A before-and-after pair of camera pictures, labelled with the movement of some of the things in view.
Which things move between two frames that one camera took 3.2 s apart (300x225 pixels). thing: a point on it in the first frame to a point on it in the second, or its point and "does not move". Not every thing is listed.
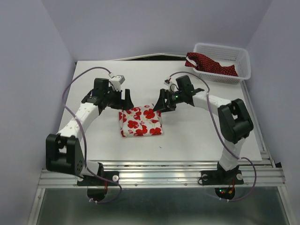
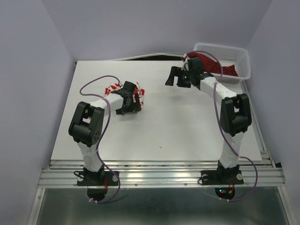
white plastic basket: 224,55 does not move
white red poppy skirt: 141,121 to 139,91
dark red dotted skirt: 200,62 does not move
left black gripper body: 114,99 to 132,107
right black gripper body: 174,98 to 184,78
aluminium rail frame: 163,193 does not move
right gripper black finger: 161,103 to 175,71
